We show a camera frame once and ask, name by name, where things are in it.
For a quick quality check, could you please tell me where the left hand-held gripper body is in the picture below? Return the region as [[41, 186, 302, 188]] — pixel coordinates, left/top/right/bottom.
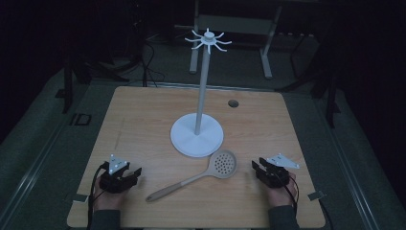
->
[[99, 153, 137, 195]]

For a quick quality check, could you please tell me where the beige slotted spoon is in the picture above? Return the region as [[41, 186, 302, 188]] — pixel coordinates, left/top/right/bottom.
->
[[145, 149, 238, 203]]

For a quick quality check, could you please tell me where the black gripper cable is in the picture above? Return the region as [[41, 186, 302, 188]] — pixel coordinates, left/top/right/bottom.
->
[[280, 172, 302, 221], [86, 161, 110, 230]]

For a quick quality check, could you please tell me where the black floor cable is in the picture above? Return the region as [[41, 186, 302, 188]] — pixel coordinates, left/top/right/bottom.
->
[[139, 39, 166, 88]]

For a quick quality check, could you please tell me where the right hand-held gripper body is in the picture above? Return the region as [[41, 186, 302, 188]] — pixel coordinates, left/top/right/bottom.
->
[[256, 152, 301, 189]]

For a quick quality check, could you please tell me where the black tripod stand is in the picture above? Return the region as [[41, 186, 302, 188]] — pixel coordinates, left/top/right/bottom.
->
[[54, 47, 130, 115], [276, 32, 342, 129]]

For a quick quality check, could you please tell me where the person's left hand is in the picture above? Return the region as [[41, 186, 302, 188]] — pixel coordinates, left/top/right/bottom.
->
[[93, 184, 127, 213]]

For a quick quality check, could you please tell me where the person's right hand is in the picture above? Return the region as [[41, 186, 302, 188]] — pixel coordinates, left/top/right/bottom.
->
[[265, 172, 298, 208]]

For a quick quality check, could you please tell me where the grey metal table frame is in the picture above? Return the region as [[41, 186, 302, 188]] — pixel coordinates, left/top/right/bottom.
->
[[189, 0, 283, 80]]

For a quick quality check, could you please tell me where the grey tape piece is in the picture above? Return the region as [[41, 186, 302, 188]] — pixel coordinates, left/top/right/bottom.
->
[[72, 193, 89, 204], [306, 190, 327, 202]]

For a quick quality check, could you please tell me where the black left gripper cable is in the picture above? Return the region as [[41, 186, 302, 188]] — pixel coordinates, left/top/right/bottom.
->
[[86, 161, 110, 230]]

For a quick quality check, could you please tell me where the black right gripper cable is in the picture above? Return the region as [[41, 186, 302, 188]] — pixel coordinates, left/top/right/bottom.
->
[[280, 172, 302, 221]]

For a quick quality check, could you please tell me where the white hook stand rack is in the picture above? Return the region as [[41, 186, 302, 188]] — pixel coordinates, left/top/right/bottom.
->
[[169, 27, 233, 159]]

